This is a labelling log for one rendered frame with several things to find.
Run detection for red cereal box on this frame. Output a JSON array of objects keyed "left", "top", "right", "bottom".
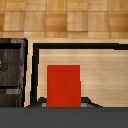
[{"left": 45, "top": 64, "right": 82, "bottom": 108}]

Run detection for light wooden bin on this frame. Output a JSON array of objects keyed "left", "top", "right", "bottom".
[{"left": 23, "top": 38, "right": 128, "bottom": 108}]

